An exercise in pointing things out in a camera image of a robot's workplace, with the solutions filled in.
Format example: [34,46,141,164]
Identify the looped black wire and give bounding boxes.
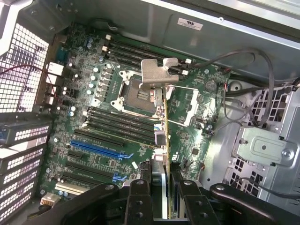
[201,48,276,128]

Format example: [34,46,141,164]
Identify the CPU socket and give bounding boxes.
[110,67,165,118]

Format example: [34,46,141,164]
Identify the black RAM slot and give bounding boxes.
[102,46,188,76]
[101,52,143,71]
[105,34,192,64]
[105,40,189,70]

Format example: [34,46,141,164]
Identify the white expansion slot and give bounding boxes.
[54,182,86,197]

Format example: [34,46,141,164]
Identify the coin cell battery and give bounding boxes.
[204,79,218,92]

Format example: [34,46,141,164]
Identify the long black expansion slot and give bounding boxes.
[64,161,115,180]
[74,129,125,148]
[61,172,101,186]

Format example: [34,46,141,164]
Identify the green motherboard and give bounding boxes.
[38,32,232,200]

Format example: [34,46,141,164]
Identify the open black PC case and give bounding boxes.
[0,0,300,225]

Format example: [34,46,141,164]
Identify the short black expansion slot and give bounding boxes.
[67,150,84,159]

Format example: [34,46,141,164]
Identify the silver disk bay cage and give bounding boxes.
[225,79,300,204]

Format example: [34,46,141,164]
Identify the blue expansion slot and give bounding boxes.
[71,139,135,162]

